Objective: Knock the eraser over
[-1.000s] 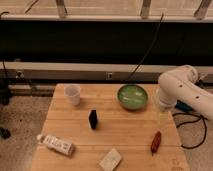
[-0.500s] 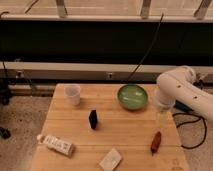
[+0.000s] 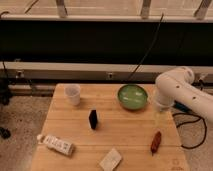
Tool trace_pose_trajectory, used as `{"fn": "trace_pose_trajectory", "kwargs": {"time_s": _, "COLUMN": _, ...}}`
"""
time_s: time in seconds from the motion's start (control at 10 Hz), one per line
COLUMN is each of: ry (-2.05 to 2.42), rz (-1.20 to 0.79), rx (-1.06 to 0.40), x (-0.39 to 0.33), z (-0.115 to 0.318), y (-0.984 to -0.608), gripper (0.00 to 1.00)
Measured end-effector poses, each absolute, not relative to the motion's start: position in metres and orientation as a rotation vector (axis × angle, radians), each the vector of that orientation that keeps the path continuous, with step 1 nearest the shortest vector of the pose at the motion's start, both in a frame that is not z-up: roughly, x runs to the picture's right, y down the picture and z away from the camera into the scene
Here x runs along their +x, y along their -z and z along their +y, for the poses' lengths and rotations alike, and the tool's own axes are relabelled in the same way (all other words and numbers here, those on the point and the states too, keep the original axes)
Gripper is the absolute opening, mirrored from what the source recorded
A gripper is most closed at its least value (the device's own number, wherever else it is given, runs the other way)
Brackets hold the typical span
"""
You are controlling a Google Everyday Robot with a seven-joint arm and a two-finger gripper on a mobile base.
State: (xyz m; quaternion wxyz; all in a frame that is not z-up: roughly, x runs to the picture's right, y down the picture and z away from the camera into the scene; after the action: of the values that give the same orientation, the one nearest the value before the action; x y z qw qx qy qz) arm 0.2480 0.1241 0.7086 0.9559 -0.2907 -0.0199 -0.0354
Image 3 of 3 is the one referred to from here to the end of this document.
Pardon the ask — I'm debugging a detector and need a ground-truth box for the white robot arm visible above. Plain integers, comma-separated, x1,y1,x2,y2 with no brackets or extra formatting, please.
152,66,213,122

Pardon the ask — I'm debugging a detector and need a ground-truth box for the black eraser block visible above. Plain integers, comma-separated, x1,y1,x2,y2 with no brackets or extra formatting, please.
89,110,98,130

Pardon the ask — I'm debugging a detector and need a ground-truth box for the green bowl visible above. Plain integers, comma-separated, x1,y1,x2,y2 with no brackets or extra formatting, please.
117,84,148,110

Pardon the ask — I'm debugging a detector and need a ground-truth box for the translucent plastic cup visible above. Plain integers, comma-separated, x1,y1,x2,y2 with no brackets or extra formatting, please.
64,84,81,106

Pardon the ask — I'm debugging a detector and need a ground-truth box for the translucent cylindrical end effector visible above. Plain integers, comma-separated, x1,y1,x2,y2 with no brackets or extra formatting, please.
154,110,167,129

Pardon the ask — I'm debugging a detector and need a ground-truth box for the red-brown pepper toy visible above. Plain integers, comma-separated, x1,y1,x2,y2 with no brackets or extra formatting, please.
150,131,161,154

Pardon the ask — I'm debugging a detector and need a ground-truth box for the white tube with label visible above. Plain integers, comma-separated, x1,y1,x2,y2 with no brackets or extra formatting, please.
37,134,73,156

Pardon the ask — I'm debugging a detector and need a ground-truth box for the beige sponge pad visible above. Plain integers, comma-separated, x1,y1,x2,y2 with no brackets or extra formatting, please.
99,148,122,171

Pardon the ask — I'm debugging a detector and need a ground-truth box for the black hanging cable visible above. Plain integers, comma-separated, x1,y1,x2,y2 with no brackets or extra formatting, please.
127,12,165,83

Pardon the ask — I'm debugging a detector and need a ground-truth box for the black floor cable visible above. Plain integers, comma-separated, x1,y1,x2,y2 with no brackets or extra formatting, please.
172,111,208,150

